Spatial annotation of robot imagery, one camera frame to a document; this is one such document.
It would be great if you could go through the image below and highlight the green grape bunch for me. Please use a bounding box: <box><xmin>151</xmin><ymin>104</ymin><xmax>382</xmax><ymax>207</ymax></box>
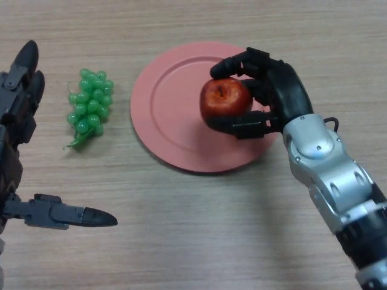
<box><xmin>62</xmin><ymin>68</ymin><xmax>115</xmax><ymax>150</ymax></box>

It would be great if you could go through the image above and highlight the red apple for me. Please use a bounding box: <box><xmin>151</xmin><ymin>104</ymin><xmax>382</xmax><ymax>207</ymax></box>
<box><xmin>199</xmin><ymin>77</ymin><xmax>253</xmax><ymax>121</ymax></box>

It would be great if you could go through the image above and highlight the pink round plate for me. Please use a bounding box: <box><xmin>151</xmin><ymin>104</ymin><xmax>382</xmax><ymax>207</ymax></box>
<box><xmin>130</xmin><ymin>41</ymin><xmax>281</xmax><ymax>174</ymax></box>

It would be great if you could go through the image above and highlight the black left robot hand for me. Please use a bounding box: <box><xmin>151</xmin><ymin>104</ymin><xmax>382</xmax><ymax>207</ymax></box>
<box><xmin>0</xmin><ymin>39</ymin><xmax>119</xmax><ymax>233</ymax></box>

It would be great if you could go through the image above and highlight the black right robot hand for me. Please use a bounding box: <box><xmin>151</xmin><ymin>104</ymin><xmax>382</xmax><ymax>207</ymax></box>
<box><xmin>206</xmin><ymin>47</ymin><xmax>314</xmax><ymax>140</ymax></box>

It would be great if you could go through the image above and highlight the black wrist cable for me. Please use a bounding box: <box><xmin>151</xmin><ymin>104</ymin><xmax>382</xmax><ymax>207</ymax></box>
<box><xmin>323</xmin><ymin>117</ymin><xmax>339</xmax><ymax>132</ymax></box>

